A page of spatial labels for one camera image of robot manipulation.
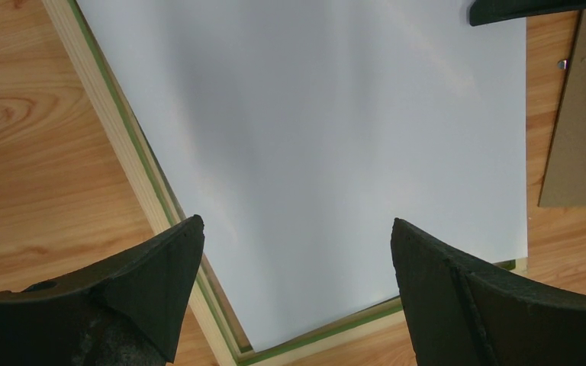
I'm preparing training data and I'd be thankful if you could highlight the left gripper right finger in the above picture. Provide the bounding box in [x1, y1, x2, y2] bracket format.
[391, 219, 586, 365]

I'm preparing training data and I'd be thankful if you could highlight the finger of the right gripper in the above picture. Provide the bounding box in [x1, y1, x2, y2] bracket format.
[468, 0, 586, 27]

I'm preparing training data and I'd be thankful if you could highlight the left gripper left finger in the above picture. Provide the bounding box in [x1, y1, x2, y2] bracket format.
[0, 215, 204, 365]

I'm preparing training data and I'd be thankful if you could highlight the wooden picture frame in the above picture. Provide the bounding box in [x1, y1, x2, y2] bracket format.
[40, 0, 529, 366]

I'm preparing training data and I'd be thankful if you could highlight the autumn forest photo board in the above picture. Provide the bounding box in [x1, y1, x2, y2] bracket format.
[76, 0, 529, 354]

